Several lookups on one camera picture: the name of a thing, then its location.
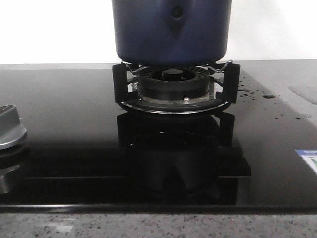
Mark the dark blue cooking pot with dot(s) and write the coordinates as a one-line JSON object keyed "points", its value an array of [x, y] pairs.
{"points": [[171, 32]]}

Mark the black pot support grate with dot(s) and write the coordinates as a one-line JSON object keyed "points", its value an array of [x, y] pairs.
{"points": [[223, 90]]}

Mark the black gas burner head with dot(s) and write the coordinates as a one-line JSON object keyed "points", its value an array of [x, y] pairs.
{"points": [[162, 84]]}

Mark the black glass stove top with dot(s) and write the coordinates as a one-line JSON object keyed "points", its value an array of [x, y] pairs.
{"points": [[83, 153]]}

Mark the silver stove control knob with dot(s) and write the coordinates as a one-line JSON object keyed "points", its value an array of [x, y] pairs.
{"points": [[12, 132]]}

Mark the blue energy label sticker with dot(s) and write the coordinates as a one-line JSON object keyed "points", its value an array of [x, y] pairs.
{"points": [[309, 157]]}

